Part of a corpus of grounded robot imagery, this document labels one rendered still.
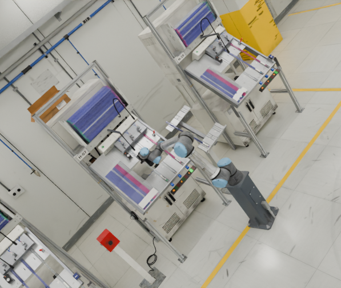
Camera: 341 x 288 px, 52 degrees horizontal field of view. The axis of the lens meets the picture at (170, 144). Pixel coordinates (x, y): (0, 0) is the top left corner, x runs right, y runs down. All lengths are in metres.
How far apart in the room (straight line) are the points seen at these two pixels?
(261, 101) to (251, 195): 1.56
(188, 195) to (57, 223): 2.03
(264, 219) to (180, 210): 0.96
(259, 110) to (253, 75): 0.58
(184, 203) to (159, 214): 0.32
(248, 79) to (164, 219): 1.71
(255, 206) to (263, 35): 3.47
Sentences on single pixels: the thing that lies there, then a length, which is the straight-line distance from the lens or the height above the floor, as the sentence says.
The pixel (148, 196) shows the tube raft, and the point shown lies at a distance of 3.26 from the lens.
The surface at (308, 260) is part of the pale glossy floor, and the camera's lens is 3.05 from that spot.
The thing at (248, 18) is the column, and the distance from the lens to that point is 5.85.
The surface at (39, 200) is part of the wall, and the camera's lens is 4.95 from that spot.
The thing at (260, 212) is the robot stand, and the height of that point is 0.17.
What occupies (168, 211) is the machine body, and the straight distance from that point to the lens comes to 3.75.
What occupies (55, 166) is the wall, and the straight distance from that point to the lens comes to 4.89.
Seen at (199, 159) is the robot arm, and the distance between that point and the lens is 2.80.
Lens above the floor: 2.44
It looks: 27 degrees down
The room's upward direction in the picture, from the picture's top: 38 degrees counter-clockwise
